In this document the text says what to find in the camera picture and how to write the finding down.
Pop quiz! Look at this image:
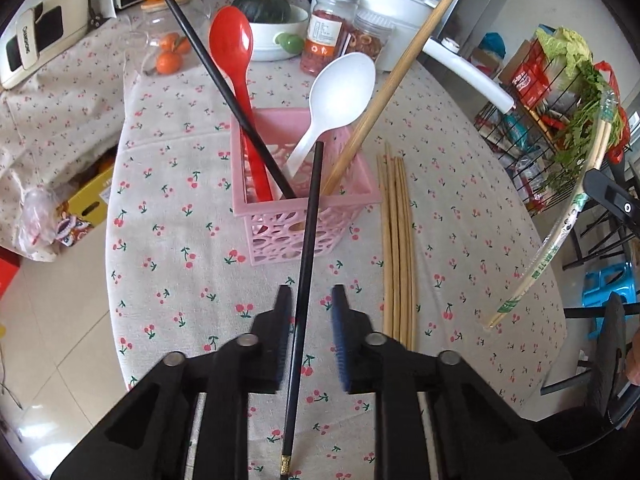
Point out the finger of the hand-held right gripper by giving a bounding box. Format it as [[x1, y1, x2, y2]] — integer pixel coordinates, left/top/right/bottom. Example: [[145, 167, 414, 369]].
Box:
[[584, 168, 640, 242]]

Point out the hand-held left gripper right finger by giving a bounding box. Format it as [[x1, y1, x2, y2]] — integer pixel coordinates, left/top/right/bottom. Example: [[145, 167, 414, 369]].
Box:
[[331, 284, 574, 480]]

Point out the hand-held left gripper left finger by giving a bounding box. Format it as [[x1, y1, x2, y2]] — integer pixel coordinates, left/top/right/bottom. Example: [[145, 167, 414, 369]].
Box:
[[50, 284, 294, 480]]

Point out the plastic-wrapped chopstick pair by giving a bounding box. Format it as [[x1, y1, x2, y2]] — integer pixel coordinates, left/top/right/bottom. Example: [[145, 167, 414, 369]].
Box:
[[486, 102, 627, 331]]

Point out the black chopstick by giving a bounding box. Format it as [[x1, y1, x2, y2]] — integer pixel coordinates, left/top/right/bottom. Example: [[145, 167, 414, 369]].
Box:
[[277, 141, 326, 477], [148, 0, 297, 200]]

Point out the pink plastic utensil basket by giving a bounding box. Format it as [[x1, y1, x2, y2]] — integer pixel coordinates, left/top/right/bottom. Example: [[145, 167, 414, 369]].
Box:
[[230, 107, 382, 267]]

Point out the white plastic spoon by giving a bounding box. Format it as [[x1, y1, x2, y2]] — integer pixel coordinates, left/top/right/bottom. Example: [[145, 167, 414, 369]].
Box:
[[284, 52, 378, 184]]

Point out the single light wooden chopstick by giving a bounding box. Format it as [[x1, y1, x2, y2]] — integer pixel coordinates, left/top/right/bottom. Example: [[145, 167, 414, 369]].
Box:
[[320, 0, 471, 197]]

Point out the red plastic spoon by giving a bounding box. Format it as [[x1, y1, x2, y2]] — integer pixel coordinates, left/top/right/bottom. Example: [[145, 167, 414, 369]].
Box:
[[208, 5, 275, 202]]

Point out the bunch of leafy greens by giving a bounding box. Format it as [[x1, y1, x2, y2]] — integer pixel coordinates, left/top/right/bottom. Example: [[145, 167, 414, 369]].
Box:
[[554, 66, 627, 197]]

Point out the blue plastic stool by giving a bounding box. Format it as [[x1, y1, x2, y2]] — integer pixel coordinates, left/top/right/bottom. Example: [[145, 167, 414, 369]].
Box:
[[581, 262, 640, 312]]

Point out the bundle of wooden chopsticks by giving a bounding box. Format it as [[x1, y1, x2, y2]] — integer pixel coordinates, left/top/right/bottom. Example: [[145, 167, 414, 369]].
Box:
[[375, 141, 419, 352]]

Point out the red snack packet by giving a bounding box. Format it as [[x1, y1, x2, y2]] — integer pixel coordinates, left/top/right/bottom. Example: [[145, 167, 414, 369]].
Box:
[[512, 60, 552, 107]]

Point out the napa cabbage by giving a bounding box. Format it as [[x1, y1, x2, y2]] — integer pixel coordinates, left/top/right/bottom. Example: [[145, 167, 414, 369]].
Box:
[[534, 26, 597, 82]]

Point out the yellow cardboard box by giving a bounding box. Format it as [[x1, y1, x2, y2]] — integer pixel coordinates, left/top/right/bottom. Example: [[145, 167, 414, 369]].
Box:
[[64, 164, 117, 227]]

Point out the clear plastic bag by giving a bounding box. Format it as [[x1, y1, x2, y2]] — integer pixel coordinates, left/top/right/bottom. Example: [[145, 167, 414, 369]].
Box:
[[16, 184, 72, 262]]

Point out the white electric pot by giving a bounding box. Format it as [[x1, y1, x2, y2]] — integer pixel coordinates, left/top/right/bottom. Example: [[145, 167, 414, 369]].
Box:
[[317, 0, 516, 114]]

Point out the jar of dried fruit rings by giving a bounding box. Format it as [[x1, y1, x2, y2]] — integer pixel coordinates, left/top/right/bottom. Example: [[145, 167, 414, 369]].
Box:
[[345, 11, 396, 66]]

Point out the small mandarin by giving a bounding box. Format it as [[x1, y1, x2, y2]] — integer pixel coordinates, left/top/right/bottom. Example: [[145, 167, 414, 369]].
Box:
[[155, 52, 184, 75], [159, 32, 192, 56]]

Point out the jar of red dried berries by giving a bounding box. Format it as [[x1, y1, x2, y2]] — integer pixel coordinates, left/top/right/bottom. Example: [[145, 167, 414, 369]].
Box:
[[299, 0, 360, 75]]

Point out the dark green kabocha squash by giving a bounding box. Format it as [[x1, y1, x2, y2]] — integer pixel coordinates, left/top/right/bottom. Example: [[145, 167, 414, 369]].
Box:
[[230, 0, 293, 25]]

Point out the glass jar with wooden lid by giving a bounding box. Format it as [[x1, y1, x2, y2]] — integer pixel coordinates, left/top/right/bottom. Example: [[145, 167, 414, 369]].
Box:
[[127, 0, 202, 79]]

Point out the white air fryer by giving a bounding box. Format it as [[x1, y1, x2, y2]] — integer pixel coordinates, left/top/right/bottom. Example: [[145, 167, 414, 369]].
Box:
[[0, 0, 99, 92]]

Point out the black wire rack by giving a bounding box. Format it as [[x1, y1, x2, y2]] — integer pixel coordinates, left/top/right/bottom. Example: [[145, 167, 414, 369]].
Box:
[[472, 35, 602, 217]]

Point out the white bowl with green handle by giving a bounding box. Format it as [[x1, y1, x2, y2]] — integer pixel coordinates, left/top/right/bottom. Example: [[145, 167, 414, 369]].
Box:
[[247, 4, 310, 63]]

